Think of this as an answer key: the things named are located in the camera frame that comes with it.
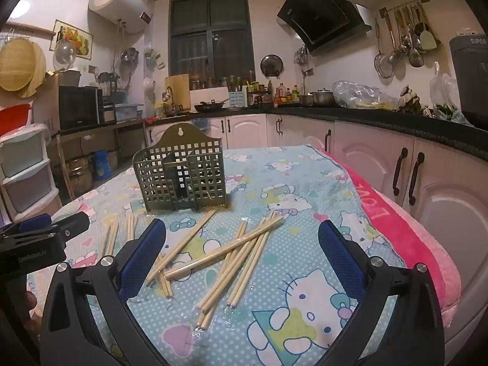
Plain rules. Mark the cartoon cat printed blanket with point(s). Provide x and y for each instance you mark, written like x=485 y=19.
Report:
x=289 y=206

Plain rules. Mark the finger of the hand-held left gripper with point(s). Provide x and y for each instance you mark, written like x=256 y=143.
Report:
x=72 y=225
x=34 y=223

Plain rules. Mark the blender jug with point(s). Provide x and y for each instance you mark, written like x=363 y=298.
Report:
x=107 y=84

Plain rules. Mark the hanging steel bowls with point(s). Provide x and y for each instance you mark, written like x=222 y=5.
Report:
x=129 y=58

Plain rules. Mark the row of glass jars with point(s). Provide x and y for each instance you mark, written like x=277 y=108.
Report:
x=213 y=83

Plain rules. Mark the clear plastic bag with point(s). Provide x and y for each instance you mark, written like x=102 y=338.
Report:
x=358 y=95

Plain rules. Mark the fruit wall poster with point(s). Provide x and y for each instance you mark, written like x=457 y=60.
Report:
x=72 y=40

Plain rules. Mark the black microwave oven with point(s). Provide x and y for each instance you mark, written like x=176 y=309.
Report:
x=78 y=106

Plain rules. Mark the person's left hand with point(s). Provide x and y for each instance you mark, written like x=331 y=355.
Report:
x=30 y=302

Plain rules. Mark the pale blue storage box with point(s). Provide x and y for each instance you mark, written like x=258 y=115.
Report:
x=127 y=112

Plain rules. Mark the plastic bag with greens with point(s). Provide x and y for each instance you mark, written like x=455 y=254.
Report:
x=444 y=87

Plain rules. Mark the kitchen faucet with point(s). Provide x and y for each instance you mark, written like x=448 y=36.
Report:
x=169 y=93

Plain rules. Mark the wooden cutting board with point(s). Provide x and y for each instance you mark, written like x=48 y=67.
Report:
x=177 y=91

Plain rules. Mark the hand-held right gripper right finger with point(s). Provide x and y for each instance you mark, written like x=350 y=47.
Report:
x=341 y=263

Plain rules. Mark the steel cooking pot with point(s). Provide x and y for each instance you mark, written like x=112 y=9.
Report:
x=322 y=98

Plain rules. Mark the pale blue hanging bag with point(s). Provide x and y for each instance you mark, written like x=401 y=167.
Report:
x=201 y=124

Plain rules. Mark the black kitchen countertop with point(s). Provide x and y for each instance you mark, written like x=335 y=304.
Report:
x=381 y=120

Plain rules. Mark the small hanging utensil cluster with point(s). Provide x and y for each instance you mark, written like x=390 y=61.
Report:
x=301 y=56

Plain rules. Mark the row of condiment bottles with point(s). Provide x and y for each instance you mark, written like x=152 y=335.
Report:
x=284 y=97

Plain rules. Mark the wooden shelf table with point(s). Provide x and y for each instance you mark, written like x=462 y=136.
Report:
x=95 y=126

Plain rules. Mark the white water heater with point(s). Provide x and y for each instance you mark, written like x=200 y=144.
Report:
x=122 y=3

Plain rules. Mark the round bamboo tray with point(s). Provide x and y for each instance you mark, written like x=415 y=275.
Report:
x=19 y=68

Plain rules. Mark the dark framed window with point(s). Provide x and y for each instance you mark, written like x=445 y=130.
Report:
x=211 y=34

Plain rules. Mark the hanging glass pot lid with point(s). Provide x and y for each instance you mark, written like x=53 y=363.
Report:
x=65 y=53

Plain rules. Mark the mottled brown bundle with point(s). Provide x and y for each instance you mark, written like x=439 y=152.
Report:
x=410 y=99

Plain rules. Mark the steel stockpot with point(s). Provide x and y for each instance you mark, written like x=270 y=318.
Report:
x=78 y=175

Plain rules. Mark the white utensil basket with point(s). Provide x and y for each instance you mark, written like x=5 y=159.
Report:
x=237 y=98

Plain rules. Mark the green perforated utensil holder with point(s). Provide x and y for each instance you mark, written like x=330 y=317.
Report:
x=190 y=143

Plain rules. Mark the wall outlet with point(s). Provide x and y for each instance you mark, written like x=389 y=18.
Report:
x=309 y=71

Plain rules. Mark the plastic drawer unit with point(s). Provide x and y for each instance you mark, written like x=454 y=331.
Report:
x=26 y=175

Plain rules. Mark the group of wooden chopsticks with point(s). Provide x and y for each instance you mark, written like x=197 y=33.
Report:
x=228 y=244

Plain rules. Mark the dark hanging pot lid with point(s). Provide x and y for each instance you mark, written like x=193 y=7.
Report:
x=271 y=64

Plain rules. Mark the black range hood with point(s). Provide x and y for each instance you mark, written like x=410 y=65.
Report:
x=320 y=11

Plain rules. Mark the pink blanket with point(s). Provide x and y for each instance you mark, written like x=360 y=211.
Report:
x=400 y=228

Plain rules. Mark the red plastic basin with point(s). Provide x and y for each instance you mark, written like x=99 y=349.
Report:
x=13 y=118

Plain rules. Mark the row of hanging kitchen utensils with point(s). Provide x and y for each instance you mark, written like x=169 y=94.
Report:
x=404 y=38

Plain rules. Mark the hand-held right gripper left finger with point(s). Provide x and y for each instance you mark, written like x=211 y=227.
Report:
x=143 y=259

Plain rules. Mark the grey kitchen appliance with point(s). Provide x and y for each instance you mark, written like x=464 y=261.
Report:
x=469 y=80

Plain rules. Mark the black wok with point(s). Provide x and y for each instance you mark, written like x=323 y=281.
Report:
x=209 y=106

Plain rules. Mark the blue canister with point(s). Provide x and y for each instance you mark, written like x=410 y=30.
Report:
x=101 y=166

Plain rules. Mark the teal wall utensil holder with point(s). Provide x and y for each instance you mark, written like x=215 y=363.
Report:
x=152 y=60

